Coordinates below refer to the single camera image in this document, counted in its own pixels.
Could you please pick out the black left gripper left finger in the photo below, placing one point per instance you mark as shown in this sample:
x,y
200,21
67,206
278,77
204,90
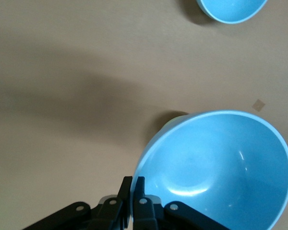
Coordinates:
x,y
110,215

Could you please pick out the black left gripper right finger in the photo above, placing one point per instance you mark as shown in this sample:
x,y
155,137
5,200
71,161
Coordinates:
x,y
146,215

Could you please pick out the blue bowl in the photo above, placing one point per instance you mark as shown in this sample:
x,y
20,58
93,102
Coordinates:
x,y
218,155
230,12

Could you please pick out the brown tape patch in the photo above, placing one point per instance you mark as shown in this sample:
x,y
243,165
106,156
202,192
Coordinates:
x,y
258,105

